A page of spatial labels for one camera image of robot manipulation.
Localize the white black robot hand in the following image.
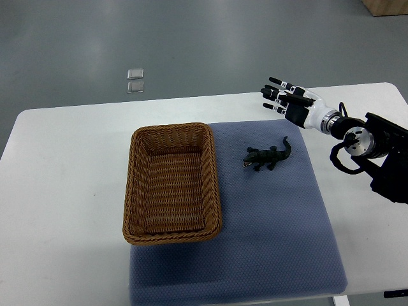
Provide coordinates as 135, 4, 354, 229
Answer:
261, 77, 341, 134

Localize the dark crocodile toy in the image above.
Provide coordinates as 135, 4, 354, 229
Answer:
242, 136, 291, 171

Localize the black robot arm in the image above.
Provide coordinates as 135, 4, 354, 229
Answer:
328, 112, 407, 204

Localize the brown wicker basket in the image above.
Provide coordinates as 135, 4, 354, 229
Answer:
122, 122, 222, 245

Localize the wooden box corner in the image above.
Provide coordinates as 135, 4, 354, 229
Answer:
362, 0, 407, 17

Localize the blue grey table mat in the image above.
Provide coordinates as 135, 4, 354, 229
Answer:
129, 120, 347, 305

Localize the upper floor socket plate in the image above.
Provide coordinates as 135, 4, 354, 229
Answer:
127, 68, 144, 80

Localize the white table leg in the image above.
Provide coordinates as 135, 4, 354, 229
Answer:
332, 295, 350, 306

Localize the black table control panel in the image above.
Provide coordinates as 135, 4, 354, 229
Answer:
383, 289, 408, 298

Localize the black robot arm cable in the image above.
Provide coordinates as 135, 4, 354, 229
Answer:
329, 101, 367, 175

